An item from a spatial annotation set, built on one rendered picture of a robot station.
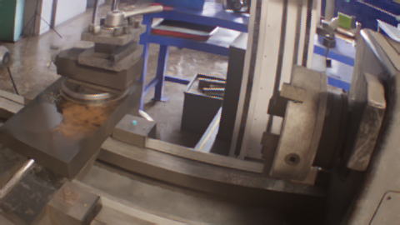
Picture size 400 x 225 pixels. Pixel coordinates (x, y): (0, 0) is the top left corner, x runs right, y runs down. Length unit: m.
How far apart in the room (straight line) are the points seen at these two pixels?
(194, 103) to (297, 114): 2.24
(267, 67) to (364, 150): 1.44
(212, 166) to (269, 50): 0.95
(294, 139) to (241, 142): 1.40
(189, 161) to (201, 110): 1.82
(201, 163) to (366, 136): 0.66
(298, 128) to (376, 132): 0.22
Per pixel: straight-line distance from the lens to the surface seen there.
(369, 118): 0.69
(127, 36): 1.22
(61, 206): 0.93
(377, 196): 0.77
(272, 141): 0.93
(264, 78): 2.11
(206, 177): 1.16
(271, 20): 2.02
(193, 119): 3.07
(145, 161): 1.20
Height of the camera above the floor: 1.49
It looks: 25 degrees down
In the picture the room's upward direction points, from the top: 7 degrees clockwise
